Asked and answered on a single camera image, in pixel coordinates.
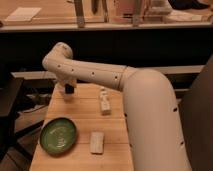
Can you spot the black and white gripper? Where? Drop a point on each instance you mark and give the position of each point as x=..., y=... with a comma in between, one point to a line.
x=69, y=89

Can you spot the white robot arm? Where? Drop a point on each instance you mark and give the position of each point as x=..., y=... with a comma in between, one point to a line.
x=149, y=102

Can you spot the white ceramic cup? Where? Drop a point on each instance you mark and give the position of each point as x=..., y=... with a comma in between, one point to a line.
x=60, y=92

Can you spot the white eraser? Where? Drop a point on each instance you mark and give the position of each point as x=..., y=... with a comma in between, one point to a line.
x=97, y=142

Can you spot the white rectangular block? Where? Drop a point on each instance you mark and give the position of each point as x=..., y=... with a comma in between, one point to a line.
x=104, y=102

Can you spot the green bowl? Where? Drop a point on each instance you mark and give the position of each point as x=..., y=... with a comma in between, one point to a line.
x=58, y=136

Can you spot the white paper sheet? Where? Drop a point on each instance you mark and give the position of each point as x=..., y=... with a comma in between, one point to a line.
x=23, y=14

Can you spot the long wooden shelf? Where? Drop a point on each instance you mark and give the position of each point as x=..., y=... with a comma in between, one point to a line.
x=100, y=27

